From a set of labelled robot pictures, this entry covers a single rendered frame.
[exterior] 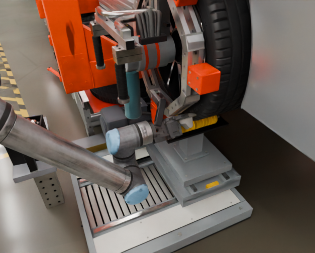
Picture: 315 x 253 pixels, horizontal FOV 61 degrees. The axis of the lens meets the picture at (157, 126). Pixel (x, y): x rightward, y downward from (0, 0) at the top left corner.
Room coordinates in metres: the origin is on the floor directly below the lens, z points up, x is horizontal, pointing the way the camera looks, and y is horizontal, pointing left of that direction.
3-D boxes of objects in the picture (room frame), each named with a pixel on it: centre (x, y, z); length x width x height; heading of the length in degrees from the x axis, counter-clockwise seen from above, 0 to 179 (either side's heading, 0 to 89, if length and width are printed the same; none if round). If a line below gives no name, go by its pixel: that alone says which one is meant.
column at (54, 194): (1.02, 0.61, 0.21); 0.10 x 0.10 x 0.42; 23
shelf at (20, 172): (0.99, 0.60, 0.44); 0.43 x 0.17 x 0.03; 23
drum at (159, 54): (1.07, 0.04, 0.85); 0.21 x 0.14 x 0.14; 113
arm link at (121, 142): (0.79, 0.13, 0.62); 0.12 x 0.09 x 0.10; 113
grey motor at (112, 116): (1.37, 0.13, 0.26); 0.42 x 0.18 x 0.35; 113
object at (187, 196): (1.17, -0.19, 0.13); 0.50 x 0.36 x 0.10; 23
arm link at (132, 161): (0.78, 0.13, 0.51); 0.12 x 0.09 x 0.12; 19
